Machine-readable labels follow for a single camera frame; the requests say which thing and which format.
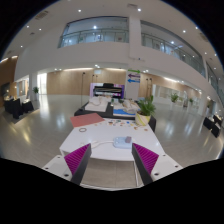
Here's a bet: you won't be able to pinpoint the ceiling spot lights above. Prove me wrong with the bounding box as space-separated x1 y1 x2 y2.
28 6 218 56

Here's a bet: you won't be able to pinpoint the white building model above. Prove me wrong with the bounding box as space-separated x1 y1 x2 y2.
84 96 110 113

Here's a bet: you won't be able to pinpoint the group of black chairs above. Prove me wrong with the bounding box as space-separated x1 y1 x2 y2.
203 113 224 138
3 96 35 120

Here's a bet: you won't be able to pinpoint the glass balcony railing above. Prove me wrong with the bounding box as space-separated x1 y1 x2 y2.
58 28 206 78

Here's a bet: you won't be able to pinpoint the potted plant in striped pot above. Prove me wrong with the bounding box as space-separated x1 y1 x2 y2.
134 95 157 127

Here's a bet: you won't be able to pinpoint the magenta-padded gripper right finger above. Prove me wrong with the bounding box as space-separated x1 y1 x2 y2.
131 142 184 186

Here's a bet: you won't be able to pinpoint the tall black floor stand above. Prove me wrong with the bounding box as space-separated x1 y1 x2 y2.
80 71 86 107

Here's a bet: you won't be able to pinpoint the black piano with purple screen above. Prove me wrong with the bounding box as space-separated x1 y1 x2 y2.
89 82 125 100

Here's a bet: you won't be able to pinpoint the colourful small stickers spread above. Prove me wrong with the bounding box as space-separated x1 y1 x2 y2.
94 119 141 129

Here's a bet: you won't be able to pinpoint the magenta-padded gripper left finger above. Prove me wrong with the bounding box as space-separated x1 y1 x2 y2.
42 143 92 186

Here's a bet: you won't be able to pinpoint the black display table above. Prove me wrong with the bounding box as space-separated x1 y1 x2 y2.
73 100 157 133

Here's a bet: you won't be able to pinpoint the model on blue base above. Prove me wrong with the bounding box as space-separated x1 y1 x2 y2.
112 99 141 118

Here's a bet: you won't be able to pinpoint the salmon red flat mat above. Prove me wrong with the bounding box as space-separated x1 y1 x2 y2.
69 112 106 128

